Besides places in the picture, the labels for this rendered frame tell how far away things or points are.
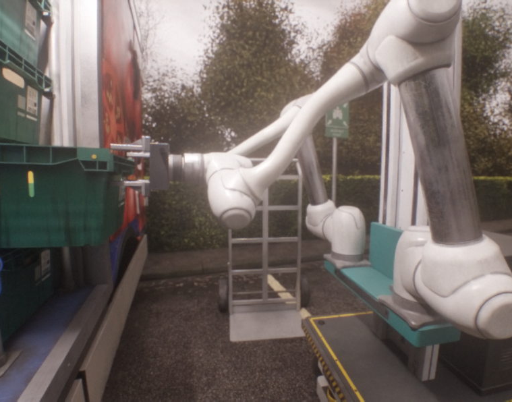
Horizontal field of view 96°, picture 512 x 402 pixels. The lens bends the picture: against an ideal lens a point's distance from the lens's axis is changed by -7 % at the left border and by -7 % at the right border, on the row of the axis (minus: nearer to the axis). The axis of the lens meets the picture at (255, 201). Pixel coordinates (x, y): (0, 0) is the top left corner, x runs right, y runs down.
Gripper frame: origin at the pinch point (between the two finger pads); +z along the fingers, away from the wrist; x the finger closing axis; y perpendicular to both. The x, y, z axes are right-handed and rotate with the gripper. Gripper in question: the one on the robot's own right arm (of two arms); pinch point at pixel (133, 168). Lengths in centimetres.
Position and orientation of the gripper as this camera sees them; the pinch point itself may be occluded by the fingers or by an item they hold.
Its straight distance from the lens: 102.2
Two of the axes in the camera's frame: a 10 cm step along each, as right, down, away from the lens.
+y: 3.2, 0.9, -9.4
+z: -9.5, -0.1, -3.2
